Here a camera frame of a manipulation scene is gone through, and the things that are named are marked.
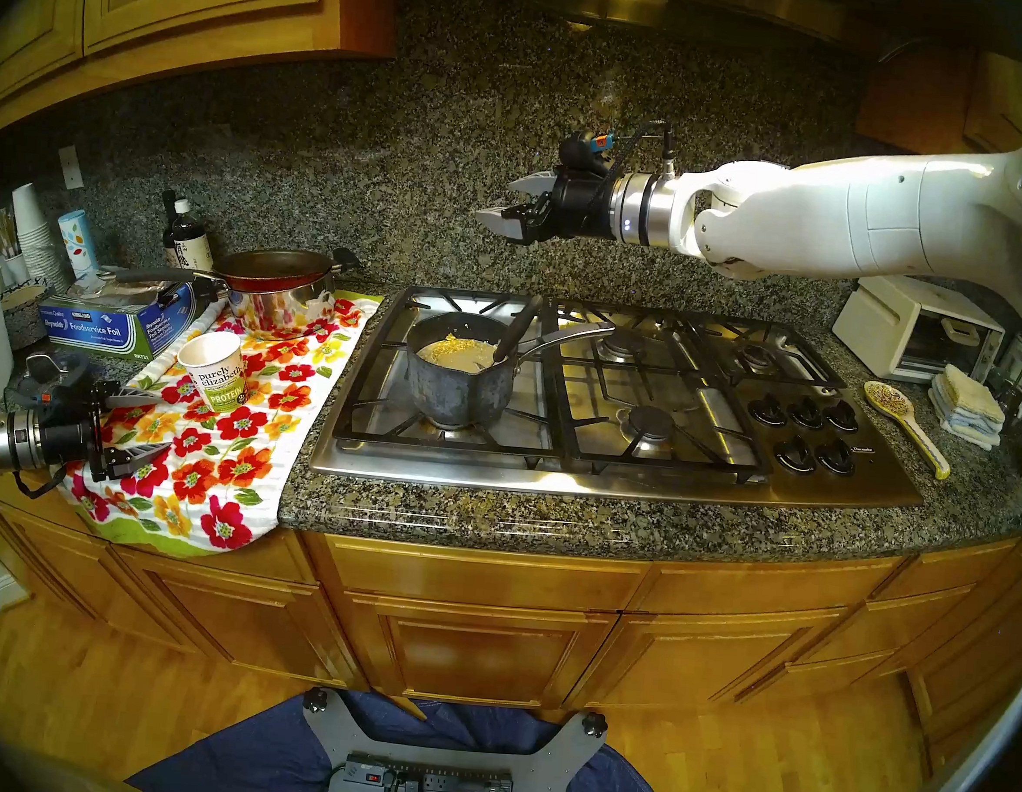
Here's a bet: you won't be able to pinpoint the cup of wooden sticks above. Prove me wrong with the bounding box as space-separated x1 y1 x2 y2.
0 207 39 287

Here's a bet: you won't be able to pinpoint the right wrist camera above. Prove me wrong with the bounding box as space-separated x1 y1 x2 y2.
557 127 622 180

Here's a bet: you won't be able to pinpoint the white paper oats cup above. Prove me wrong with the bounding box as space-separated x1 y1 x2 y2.
173 328 250 416

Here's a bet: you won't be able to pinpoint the dark grey saucepan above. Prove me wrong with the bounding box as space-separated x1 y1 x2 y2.
398 307 617 442

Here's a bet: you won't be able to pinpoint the wooden base cabinets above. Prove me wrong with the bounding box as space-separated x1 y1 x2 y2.
0 451 1022 785

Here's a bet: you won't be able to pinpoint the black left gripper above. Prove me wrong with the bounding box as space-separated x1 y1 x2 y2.
33 374 176 488

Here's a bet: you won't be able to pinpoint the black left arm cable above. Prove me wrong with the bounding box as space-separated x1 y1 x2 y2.
11 461 67 502

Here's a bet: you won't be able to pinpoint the floral kitchen towel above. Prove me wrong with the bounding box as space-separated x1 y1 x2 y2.
56 273 386 569

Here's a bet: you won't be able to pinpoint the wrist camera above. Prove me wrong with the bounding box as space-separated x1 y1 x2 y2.
23 351 88 397
557 127 622 180

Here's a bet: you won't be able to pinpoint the folded dish cloth stack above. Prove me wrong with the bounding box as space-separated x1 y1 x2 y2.
924 363 1011 452

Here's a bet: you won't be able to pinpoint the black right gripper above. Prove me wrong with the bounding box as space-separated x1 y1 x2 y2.
473 162 619 252

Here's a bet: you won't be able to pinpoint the dark bottle white cap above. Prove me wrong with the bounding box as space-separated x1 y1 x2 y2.
171 198 219 273

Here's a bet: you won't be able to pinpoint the stainless gas cooktop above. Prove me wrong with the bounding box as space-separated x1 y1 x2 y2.
307 277 937 521

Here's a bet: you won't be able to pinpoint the stack of white cups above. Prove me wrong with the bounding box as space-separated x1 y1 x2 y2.
4 182 78 291

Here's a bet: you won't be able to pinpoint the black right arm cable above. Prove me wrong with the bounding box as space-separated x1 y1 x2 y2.
609 117 681 185

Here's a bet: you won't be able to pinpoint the white toaster oven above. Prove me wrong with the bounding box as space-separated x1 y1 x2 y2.
829 272 1010 389

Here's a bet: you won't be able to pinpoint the yellow ceramic spoon rest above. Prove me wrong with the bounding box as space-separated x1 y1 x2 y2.
857 380 958 482

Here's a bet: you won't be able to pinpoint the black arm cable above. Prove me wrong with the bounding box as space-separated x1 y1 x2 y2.
609 117 681 185
11 461 67 502

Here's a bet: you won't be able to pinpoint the dark bottle black cap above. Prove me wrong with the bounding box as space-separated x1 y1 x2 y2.
158 190 179 268

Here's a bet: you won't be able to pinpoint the black cooking spoon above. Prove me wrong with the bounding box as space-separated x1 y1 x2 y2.
489 291 545 372

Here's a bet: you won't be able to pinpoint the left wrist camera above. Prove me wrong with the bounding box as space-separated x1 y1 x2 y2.
23 351 88 397

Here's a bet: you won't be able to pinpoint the steel pan red rim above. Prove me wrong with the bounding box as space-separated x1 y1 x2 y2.
102 234 365 343

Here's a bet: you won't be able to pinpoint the blue floor cloth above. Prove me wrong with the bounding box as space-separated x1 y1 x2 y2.
124 676 772 792

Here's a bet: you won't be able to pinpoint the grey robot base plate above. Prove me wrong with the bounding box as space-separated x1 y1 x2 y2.
296 686 610 792

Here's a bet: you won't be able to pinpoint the blue foil box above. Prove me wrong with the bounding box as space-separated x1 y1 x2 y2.
36 269 199 367

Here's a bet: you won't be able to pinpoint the blue dotted paper cup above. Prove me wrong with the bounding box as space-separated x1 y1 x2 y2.
53 208 104 278

